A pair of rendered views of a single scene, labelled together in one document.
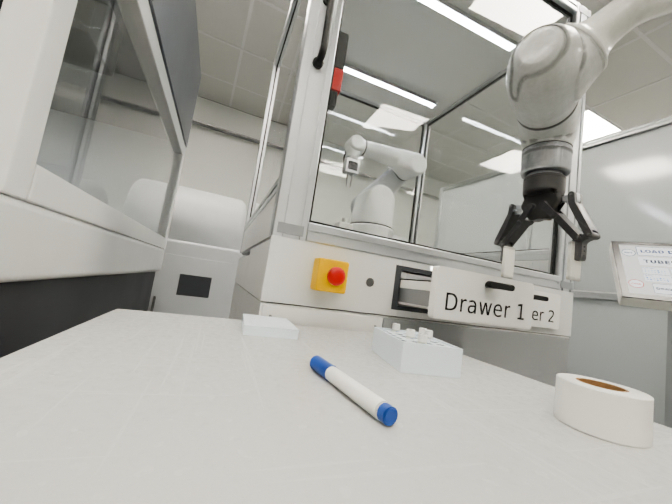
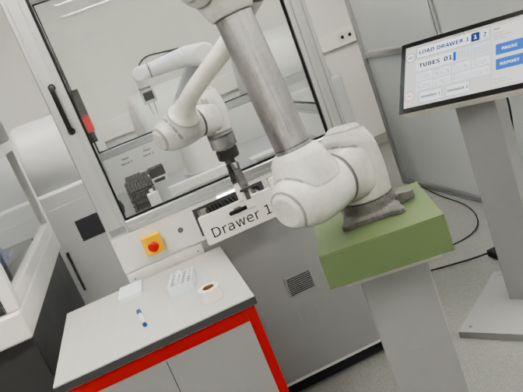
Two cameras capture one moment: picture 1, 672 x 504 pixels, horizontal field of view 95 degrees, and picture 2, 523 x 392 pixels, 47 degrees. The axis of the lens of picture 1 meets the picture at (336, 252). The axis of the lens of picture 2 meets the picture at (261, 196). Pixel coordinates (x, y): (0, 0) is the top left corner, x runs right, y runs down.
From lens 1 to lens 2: 1.73 m
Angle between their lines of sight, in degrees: 23
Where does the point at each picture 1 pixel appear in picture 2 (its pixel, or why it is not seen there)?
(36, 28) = not seen: outside the picture
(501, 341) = not seen: hidden behind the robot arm
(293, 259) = (129, 245)
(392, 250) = (184, 204)
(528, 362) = not seen: hidden behind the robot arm
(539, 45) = (158, 141)
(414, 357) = (173, 291)
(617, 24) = (186, 112)
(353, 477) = (130, 341)
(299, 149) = (94, 187)
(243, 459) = (113, 345)
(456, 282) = (214, 220)
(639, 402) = (206, 292)
